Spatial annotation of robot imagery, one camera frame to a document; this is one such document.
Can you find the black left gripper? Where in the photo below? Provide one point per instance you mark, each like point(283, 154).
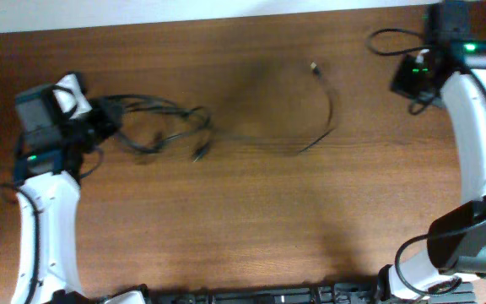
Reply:
point(114, 108)

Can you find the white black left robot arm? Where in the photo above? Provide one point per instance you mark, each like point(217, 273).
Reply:
point(59, 127)

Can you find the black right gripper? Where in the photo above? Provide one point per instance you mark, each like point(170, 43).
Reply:
point(398, 82)

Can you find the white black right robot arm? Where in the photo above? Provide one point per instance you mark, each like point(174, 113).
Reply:
point(447, 70)

